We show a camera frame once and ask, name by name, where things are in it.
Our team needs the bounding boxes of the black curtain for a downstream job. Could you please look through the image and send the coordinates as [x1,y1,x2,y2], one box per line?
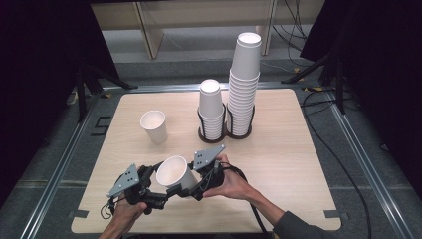
[300,0,422,191]

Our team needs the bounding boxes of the person's right hand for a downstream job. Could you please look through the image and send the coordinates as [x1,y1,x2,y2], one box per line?
[202,153,257,202]

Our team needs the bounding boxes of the bundle of thin black cables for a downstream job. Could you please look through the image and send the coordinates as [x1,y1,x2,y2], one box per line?
[272,0,309,54]

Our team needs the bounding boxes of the long black floor cable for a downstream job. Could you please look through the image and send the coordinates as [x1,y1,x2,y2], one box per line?
[302,89,373,239]

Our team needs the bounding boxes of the light wooden shelf unit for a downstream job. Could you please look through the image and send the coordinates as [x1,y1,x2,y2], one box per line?
[91,0,278,60]

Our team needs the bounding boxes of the tall stack of paper cups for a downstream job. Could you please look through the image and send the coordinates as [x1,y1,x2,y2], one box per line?
[226,32,263,136]

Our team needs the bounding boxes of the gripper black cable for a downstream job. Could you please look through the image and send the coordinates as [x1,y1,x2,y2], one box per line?
[100,198,115,221]
[222,165,272,239]

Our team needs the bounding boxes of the dark wooden wire cup holder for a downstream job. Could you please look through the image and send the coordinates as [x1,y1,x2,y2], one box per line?
[197,103,256,144]

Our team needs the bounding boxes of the single white paper cup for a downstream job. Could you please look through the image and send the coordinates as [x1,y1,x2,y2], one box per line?
[139,110,169,145]
[155,155,199,199]

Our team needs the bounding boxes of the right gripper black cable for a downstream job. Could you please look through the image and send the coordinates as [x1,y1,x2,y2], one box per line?
[222,165,272,239]

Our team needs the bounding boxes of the metal floor rail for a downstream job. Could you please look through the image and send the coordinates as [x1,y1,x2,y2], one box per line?
[326,93,416,239]
[103,82,329,95]
[19,94,101,239]

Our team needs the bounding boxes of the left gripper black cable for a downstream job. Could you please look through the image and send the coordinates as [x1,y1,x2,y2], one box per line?
[100,198,115,221]

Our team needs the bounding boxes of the short stack of paper cups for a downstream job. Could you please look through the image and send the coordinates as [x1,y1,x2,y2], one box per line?
[197,79,227,140]

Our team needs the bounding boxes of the black metal stand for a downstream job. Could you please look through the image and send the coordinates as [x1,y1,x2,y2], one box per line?
[281,49,346,116]
[75,64,139,123]

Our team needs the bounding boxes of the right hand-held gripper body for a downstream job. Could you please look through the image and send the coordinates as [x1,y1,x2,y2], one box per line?
[193,143,226,190]

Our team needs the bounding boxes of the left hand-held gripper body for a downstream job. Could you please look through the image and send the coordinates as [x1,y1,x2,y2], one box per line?
[106,163,168,215]

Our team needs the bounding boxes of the person's left hand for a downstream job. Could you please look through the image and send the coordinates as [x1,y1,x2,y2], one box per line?
[111,200,148,232]

